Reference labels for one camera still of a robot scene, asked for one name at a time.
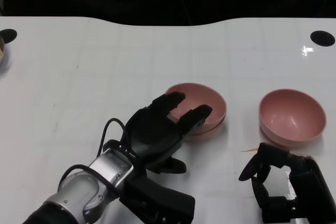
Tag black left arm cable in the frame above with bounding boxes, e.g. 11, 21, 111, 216
58, 118, 128, 192

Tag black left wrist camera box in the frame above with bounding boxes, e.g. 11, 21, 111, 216
119, 174, 196, 224

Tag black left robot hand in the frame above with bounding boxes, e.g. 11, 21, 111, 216
121, 91, 213, 175

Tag black round table grommet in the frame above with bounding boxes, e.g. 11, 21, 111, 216
310, 30, 336, 47
0, 29, 18, 44

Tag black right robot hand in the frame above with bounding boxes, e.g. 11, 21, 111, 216
238, 142, 336, 224

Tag pink plastic bowl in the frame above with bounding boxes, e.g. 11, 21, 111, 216
259, 89, 327, 148
164, 82, 227, 132
183, 118, 227, 141

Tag metal dish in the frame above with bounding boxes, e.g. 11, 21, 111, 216
0, 36, 8, 74

